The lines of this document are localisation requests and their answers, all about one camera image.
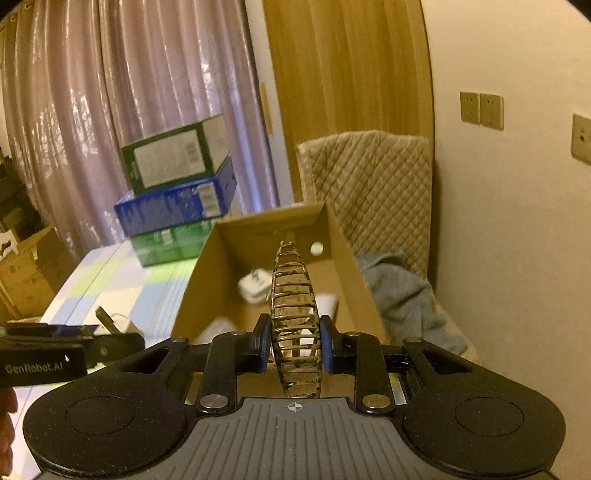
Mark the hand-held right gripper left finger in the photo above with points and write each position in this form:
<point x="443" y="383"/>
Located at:
<point x="265" y="344"/>

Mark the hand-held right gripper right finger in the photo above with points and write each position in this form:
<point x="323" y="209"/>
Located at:
<point x="325" y="346"/>

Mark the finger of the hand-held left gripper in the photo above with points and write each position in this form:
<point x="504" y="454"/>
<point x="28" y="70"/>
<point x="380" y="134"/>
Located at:
<point x="46" y="332"/>
<point x="115" y="347"/>

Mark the white plug adapter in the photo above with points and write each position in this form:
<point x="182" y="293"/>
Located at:
<point x="105" y="318"/>

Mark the white oblong plastic device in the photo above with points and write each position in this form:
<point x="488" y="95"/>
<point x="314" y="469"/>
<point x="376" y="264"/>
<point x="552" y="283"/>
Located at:
<point x="328" y="305"/>
<point x="214" y="328"/>

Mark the white cube charger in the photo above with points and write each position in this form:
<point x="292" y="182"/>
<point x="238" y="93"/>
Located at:
<point x="253" y="286"/>

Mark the brown cardboard box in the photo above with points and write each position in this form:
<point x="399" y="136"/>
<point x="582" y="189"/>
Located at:
<point x="198" y="286"/>

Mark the person's left hand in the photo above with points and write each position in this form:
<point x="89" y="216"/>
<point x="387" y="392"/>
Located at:
<point x="7" y="424"/>

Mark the brown carton on floor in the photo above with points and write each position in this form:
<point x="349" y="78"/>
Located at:
<point x="41" y="272"/>

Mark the checked tablecloth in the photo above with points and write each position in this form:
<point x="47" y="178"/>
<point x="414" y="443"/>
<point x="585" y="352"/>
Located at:
<point x="92" y="286"/>

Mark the grey cloth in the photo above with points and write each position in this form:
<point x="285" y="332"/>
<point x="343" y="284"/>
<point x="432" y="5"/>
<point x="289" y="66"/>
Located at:
<point x="406" y="295"/>

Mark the white carved board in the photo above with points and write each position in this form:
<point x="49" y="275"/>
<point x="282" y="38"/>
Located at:
<point x="8" y="242"/>

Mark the bright green carton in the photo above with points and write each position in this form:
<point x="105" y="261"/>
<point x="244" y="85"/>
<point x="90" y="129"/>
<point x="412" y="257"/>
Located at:
<point x="166" y="247"/>

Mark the blue carton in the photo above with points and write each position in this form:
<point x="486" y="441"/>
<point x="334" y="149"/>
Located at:
<point x="161" y="212"/>

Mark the chair with quilted cover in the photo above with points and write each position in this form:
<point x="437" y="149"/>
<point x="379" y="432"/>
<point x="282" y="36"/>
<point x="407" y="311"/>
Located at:
<point x="378" y="184"/>

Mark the dark green carton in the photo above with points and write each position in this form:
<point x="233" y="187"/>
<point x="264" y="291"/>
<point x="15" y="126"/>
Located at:
<point x="171" y="157"/>

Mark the pale patterned curtain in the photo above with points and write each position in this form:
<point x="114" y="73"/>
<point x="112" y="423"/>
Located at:
<point x="115" y="69"/>

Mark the wooden door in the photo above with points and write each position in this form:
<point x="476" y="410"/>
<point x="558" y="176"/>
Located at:
<point x="346" y="69"/>

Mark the beige wall socket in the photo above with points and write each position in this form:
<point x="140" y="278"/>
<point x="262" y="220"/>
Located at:
<point x="491" y="111"/>
<point x="470" y="107"/>
<point x="581" y="138"/>

